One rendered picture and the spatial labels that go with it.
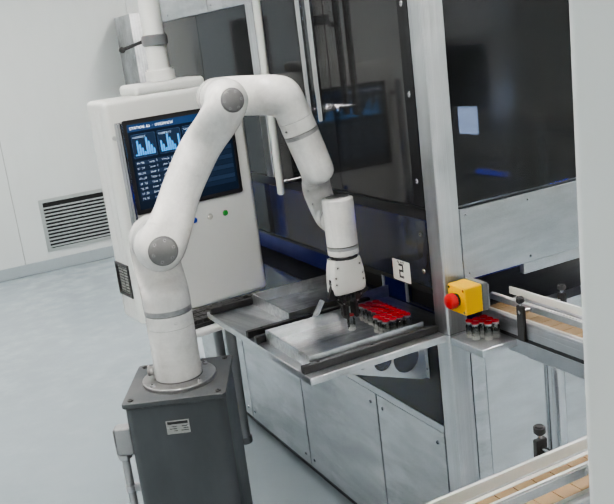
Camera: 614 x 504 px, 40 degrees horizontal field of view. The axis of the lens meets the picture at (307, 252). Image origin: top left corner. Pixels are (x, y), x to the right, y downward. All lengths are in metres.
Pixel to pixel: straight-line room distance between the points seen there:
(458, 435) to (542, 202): 0.66
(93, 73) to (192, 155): 5.44
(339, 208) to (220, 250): 0.87
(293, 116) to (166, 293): 0.54
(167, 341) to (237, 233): 0.95
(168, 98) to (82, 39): 4.64
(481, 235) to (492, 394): 0.45
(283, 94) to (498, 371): 0.94
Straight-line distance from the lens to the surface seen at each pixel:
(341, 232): 2.20
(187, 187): 2.06
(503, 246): 2.28
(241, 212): 3.00
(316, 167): 2.15
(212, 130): 2.04
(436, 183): 2.12
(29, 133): 7.37
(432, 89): 2.09
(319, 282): 2.75
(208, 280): 2.97
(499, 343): 2.16
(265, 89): 2.12
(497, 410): 2.41
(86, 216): 7.51
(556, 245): 2.40
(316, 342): 2.27
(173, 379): 2.17
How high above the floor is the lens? 1.68
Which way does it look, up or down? 14 degrees down
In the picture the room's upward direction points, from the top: 7 degrees counter-clockwise
